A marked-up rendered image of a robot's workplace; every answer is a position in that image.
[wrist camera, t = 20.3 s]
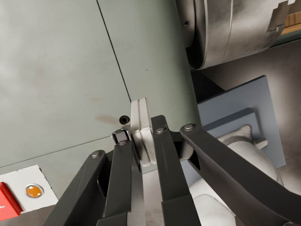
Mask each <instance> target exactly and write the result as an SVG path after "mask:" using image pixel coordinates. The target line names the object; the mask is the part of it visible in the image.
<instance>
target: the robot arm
mask: <svg viewBox="0 0 301 226"><path fill-rule="evenodd" d="M111 137H112V140H113V142H114V145H115V146H114V149H113V150H112V151H110V152H108V153H106V152H105V151H104V150H97V151H95V152H92V153H91V154H90V155H89V156H88V157H87V159H86V160H85V162H84V163H83V165H82V166H81V168H80V169H79V171H78V172H77V174H76V175H75V177H74V178H73V180H72V181H71V183H70V184H69V185H68V187H67V188H66V190H65V191H64V193H63V195H62V196H61V197H60V199H59V200H58V202H57V203H56V205H55V206H54V208H53V209H52V211H51V212H50V213H49V215H48V217H47V218H46V220H45V221H44V223H43V224H42V225H41V226H146V222H145V207H144V193H143V178H142V167H141V166H143V167H145V166H149V165H151V164H152V163H153V164H157V169H158V175H159V183H160V189H161V194H162V200H163V201H162V202H161V206H162V212H163V221H164V226H236V221H235V216H237V217H238V218H239V220H240V221H241V222H242V223H243V224H244V225H245V226H301V195H298V194H296V193H293V192H291V191H289V190H288V189H286V188H285V187H284V183H283V180H282V178H281V176H280V174H279V172H278V170H277V169H276V167H275V166H274V164H273V163H272V162H271V161H270V160H269V159H268V157H267V156H266V155H265V154H264V153H263V152H261V151H260V149H261V148H263V147H264V146H266V145H267V144H268V142H267V141H266V139H265V138H260V139H254V140H252V137H251V128H250V126H249V125H247V124H244V125H243V126H241V127H240V128H238V129H236V130H233V131H231V132H228V133H226V134H224V135H221V136H219V137H216V138H215V137H214V136H212V135H211V134H209V133H208V132H207V131H205V130H204V129H202V128H201V127H200V126H198V125H196V124H192V123H190V124H187V125H184V126H182V127H181V128H180V131H179V132H174V131H170V130H169V127H168V124H167V121H166V118H165V116H164V115H159V116H156V117H152V115H151V111H150V108H149V105H148V102H147V98H145V97H142V98H140V99H139V100H137V99H135V100H133V101H132V102H131V124H129V125H126V126H123V127H122V128H121V129H118V130H116V131H114V132H113V133H112V134H111ZM179 159H187V160H188V162H189V163H190V165H191V166H192V167H193V168H194V169H195V170H196V171H197V173H198V174H199V175H200V176H201V177H202V178H201V179H199V180H198V181H196V182H195V183H193V184H192V185H190V186H189V187H188V184H187V181H186V178H185V175H184V172H183V169H182V166H181V163H180V160H179ZM140 163H141V164H140ZM103 216H104V217H103Z"/></svg>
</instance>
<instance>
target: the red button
mask: <svg viewBox="0 0 301 226"><path fill-rule="evenodd" d="M21 212H22V208H21V207H20V205H19V204H18V202H17V201H16V199H15V198H14V196H13V195H12V193H11V192H10V190H9V189H8V188H7V186H6V185H5V183H4V182H0V221H2V220H6V219H9V218H13V217H17V216H19V215H20V214H21Z"/></svg>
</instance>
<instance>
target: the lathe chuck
mask: <svg viewBox="0 0 301 226"><path fill-rule="evenodd" d="M281 2H285V3H286V4H287V5H288V4H292V3H294V2H295V0H232V14H231V26H230V34H229V40H228V45H227V49H226V52H225V54H224V57H223V58H222V60H221V62H220V63H219V64H222V63H225V62H228V61H232V60H235V59H239V58H242V57H246V56H249V55H252V54H256V53H259V52H262V51H265V50H266V49H268V48H269V47H270V46H271V45H272V44H273V43H274V42H275V41H276V40H277V39H278V38H279V36H280V35H281V33H282V31H283V30H284V28H285V26H286V25H285V24H282V25H278V26H276V28H275V29H274V30H271V31H269V30H268V26H269V23H270V20H271V16H272V12H273V9H275V8H278V4H279V3H281ZM219 64H218V65H219Z"/></svg>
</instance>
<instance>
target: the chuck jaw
mask: <svg viewBox="0 0 301 226"><path fill-rule="evenodd" d="M298 12H301V0H295V2H294V3H292V4H288V5H287V4H286V3H285V2H281V3H279V4H278V8H275V9H273V12H272V16H271V20H270V23H269V26H268V30H269V31H271V30H274V29H275V28H276V26H278V25H282V24H284V23H285V20H286V17H287V16H288V15H291V14H295V13H298Z"/></svg>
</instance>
